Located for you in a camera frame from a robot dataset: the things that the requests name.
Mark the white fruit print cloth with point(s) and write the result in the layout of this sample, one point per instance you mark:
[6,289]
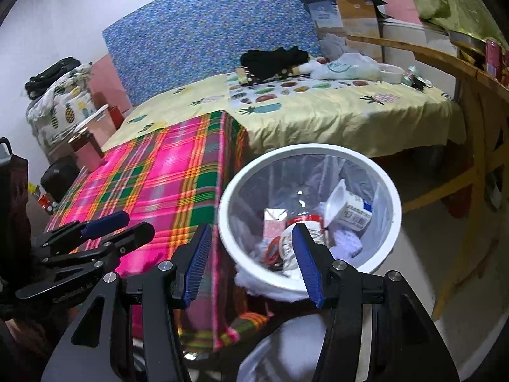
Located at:
[278,91]

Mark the red box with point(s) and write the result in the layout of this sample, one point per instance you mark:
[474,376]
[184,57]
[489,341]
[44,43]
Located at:
[115,116]

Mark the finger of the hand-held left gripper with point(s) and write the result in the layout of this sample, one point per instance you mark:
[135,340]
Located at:
[105,221]
[127,238]

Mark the dark polka dot cloth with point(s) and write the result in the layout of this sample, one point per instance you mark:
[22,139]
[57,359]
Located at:
[248,77]

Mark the green curtain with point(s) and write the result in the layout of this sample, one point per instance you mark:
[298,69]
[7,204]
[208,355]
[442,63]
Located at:
[445,0]

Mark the white bowl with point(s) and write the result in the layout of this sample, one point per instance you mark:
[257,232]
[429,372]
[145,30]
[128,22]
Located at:
[391,73]

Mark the red strawberry print carton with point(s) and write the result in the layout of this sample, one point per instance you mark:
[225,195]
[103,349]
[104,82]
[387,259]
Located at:
[274,225]

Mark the pink tumbler with brown lid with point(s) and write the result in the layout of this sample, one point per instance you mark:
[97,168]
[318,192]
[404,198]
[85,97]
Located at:
[89,155]

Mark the black suitcase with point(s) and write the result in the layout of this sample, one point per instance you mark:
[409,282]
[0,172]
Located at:
[59,177]

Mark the printed cardboard box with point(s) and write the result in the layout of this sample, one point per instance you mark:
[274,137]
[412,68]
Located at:
[358,20]

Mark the white cup with blue label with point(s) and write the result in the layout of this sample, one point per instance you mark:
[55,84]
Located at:
[352,211]

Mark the red can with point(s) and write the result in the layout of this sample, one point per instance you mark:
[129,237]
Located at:
[506,67]
[493,57]

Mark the black clothing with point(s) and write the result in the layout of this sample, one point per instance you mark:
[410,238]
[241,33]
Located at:
[274,61]

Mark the blue floral headboard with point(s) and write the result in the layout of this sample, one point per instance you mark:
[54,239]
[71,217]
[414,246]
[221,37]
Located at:
[206,39]

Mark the black bag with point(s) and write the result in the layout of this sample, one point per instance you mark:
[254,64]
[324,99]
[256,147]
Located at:
[51,73]

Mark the yellow bed sheet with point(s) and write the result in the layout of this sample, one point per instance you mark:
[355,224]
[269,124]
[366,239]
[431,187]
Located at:
[338,123]

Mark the pink plaid tablecloth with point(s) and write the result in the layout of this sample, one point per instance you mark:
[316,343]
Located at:
[159,167]

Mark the pineapple print bedding bundle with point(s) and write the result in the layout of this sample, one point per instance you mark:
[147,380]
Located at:
[59,115]

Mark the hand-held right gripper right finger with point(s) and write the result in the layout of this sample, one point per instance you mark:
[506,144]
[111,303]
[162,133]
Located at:
[306,262]

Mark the pink storage box white lid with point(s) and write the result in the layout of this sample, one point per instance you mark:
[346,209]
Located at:
[101,125]

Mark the white cabinet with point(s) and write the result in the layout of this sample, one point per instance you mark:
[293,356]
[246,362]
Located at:
[413,32]

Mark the white paper cup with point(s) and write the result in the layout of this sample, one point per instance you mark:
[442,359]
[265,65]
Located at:
[288,246]

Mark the white plastic bag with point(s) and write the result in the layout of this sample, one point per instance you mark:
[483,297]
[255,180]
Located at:
[346,67]

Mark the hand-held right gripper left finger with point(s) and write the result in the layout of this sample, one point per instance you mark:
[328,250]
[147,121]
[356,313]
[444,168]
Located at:
[197,264]

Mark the clear plastic bin liner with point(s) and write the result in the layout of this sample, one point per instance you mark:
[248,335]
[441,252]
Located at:
[302,179]

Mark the small plastic bottle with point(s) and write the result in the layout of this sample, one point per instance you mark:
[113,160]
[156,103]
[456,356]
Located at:
[409,74]

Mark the small black object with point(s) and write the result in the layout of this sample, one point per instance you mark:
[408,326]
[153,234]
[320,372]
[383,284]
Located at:
[421,83]

